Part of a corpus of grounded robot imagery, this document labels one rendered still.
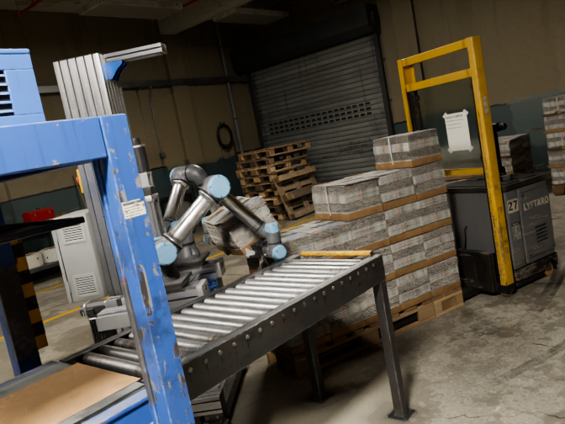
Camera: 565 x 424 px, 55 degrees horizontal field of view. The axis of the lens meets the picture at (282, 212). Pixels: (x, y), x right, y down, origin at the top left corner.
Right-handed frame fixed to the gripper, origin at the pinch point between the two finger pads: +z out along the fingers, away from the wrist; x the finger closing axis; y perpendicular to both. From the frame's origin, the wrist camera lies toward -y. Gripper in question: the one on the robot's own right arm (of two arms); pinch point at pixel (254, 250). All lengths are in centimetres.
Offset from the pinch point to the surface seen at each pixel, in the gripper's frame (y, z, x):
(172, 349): 45, -150, 84
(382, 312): -34, -84, -10
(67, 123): 106, -154, 75
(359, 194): -12, -4, -78
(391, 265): -66, -4, -75
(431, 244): -75, -4, -112
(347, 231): -27, -4, -58
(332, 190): -3, 7, -69
